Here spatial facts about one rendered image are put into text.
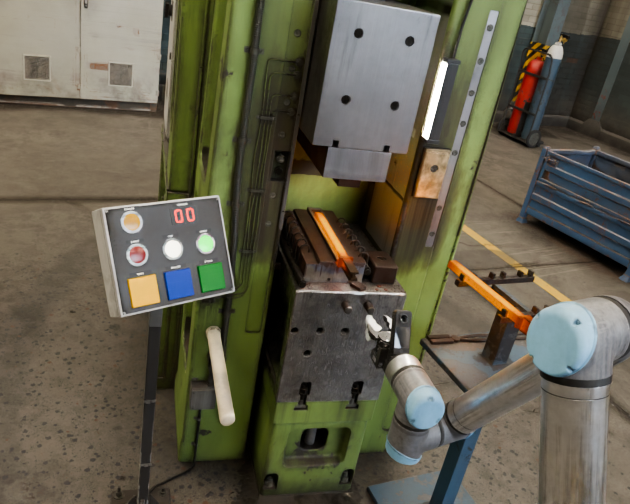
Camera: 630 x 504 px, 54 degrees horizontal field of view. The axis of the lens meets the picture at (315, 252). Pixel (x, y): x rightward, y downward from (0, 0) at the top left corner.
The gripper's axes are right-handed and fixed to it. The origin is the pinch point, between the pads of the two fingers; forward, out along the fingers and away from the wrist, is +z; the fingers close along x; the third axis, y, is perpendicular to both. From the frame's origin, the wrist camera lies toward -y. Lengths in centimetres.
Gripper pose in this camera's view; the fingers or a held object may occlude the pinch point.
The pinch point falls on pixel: (377, 316)
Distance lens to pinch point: 171.2
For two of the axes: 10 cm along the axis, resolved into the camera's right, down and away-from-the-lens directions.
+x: 9.6, 0.5, 2.9
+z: -2.3, -4.6, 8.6
